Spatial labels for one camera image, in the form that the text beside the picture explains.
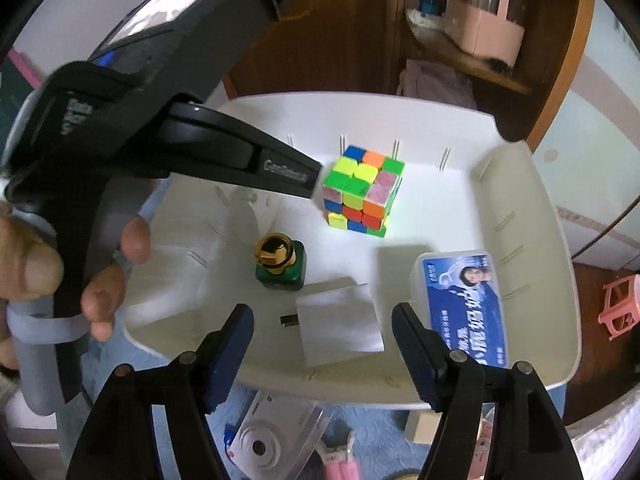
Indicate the colourful puzzle cube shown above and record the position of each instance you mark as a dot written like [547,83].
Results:
[360,190]

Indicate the green bottle with gold cap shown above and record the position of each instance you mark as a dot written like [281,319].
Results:
[290,270]

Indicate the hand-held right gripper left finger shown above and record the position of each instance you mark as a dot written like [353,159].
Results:
[230,355]

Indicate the pink basket with clear lid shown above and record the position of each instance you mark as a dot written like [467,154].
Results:
[480,30]

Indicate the pale blue wardrobe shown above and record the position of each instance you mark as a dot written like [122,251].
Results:
[600,160]

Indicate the clear box with blue label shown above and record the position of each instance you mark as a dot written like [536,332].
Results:
[460,300]

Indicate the pink plastic stool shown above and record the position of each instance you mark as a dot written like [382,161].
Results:
[620,310]

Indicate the green chalkboard with pink frame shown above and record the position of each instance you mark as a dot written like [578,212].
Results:
[7,95]

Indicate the white charger block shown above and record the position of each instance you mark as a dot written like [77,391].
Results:
[340,320]

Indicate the small blue box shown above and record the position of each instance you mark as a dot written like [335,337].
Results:
[430,6]

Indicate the blue fluffy mat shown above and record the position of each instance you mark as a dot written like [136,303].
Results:
[370,420]

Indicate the person's left hand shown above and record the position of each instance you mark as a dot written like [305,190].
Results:
[30,270]

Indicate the brown wooden door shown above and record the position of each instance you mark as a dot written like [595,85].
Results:
[325,50]

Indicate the beige soap block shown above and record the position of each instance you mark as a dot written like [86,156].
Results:
[420,427]

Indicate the brown wooden shelf unit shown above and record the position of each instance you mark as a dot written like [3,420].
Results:
[550,85]

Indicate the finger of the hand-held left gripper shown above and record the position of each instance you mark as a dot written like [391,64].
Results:
[260,160]

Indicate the white plastic tray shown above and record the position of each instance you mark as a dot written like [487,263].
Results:
[450,200]

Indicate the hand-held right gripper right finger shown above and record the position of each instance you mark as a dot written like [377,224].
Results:
[415,350]

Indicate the pink cloth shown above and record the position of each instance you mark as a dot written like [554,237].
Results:
[435,80]

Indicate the white compact camera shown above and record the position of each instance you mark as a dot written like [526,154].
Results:
[280,440]

